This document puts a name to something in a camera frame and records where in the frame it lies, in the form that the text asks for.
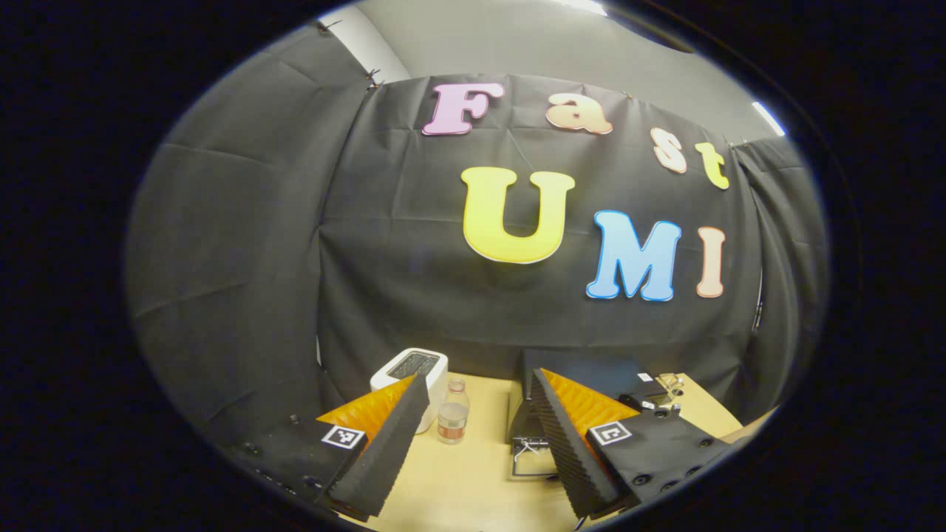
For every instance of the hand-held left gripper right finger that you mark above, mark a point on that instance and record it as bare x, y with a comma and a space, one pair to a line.
565, 451

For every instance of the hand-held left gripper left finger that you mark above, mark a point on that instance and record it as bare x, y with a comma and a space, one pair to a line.
384, 458

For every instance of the black electric oven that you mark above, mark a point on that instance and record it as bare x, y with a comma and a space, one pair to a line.
591, 368

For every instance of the clear plastic bottle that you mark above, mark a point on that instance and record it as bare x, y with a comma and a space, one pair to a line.
453, 417

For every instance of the white toaster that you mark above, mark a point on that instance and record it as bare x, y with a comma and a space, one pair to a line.
436, 369

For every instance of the black backdrop cloth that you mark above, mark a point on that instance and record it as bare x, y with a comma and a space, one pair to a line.
369, 281

